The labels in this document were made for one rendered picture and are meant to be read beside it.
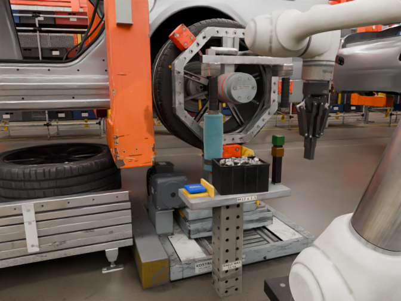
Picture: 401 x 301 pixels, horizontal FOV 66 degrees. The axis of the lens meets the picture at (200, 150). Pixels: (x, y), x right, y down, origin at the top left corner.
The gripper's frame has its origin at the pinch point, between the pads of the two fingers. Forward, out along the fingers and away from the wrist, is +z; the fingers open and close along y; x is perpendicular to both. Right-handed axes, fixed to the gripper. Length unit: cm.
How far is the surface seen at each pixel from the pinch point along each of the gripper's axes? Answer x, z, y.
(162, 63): 71, -28, -27
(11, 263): 65, 57, -95
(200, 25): 69, -46, -9
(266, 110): 59, -6, 24
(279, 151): 27.9, 7.8, 10.4
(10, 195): 82, 33, -95
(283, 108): 36.8, -9.1, 17.4
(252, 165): 23.5, 11.4, -5.5
